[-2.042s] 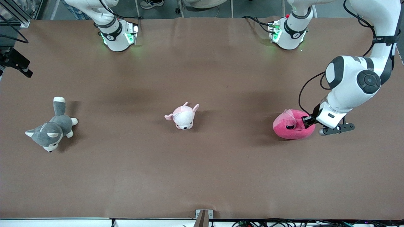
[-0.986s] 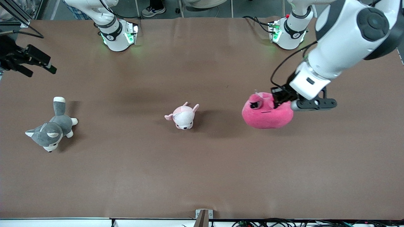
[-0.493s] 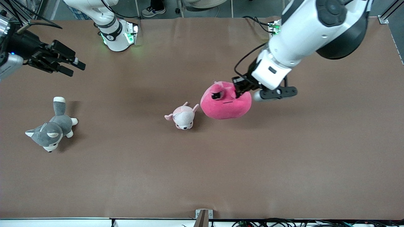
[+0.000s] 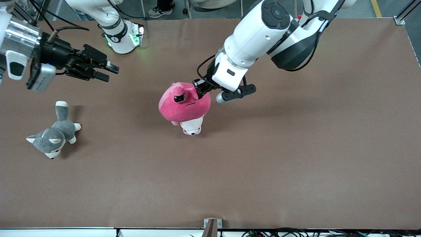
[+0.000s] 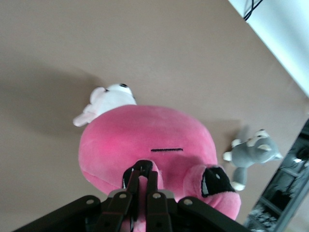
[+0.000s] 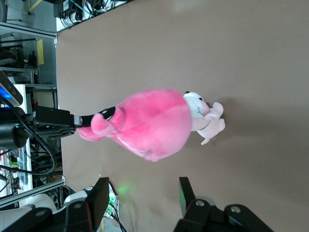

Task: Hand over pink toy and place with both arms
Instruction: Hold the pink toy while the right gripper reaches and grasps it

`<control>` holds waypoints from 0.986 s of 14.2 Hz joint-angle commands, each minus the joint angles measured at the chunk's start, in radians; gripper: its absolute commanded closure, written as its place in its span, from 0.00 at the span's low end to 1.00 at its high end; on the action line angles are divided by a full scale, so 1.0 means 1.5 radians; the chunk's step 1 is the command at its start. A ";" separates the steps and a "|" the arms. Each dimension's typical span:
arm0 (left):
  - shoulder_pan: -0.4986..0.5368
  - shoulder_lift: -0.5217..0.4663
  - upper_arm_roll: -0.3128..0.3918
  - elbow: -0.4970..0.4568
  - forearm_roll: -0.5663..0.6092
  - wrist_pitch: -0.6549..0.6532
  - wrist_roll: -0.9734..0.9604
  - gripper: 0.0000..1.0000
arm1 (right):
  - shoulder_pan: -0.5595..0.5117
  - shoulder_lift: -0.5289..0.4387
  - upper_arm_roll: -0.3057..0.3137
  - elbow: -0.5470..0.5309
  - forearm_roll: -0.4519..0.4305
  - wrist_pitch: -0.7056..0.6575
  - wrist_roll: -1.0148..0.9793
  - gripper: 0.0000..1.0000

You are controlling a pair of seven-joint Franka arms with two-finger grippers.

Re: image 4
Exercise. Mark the grey and white cat plush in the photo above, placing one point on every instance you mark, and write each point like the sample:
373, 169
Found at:
54, 135

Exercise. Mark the beige round seat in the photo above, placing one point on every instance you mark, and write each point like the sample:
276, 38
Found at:
213, 3

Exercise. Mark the grey sneaker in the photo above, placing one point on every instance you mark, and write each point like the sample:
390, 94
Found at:
159, 12

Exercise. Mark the blue plaid cloth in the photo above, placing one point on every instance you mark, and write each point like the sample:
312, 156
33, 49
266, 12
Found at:
84, 14

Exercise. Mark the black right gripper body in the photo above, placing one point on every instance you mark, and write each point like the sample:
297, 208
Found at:
56, 52

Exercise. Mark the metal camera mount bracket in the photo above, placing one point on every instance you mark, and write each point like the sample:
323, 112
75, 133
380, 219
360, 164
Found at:
212, 228

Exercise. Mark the person's black trouser leg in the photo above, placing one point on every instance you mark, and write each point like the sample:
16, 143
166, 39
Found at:
164, 4

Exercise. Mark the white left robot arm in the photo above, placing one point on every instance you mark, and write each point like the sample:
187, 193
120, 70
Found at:
256, 36

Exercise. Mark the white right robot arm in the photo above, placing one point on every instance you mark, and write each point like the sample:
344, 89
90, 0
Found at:
98, 10

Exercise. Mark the bright pink round plush toy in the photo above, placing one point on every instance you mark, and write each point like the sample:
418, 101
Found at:
177, 110

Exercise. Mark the white table edge rail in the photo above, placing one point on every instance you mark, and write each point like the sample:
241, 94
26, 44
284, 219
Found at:
65, 233

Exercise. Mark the silver aluminium frame corner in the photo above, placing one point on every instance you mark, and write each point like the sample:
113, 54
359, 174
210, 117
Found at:
403, 18

